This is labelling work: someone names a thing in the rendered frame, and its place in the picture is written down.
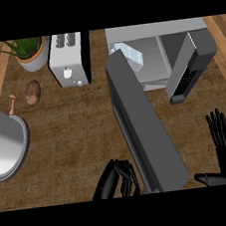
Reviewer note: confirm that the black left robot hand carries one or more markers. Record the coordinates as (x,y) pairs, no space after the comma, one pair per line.
(121,180)

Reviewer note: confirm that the dark grey microwave door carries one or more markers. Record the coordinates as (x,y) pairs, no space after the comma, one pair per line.
(146,124)

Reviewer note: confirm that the grey microwave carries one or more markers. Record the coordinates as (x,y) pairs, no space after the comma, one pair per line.
(165,58)

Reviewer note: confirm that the large grey metal pot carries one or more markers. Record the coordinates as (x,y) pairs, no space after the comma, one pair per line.
(4,141)

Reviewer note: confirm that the brown potato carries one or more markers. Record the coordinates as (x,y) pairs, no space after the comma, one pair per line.
(33,92)

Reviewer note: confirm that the white toaster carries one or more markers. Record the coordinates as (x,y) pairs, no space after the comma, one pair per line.
(69,61)

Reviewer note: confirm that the tan mushroom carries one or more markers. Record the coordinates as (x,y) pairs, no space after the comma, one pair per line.
(13,103)

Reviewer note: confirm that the green potted plant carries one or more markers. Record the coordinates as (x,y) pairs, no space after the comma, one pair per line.
(30,53)

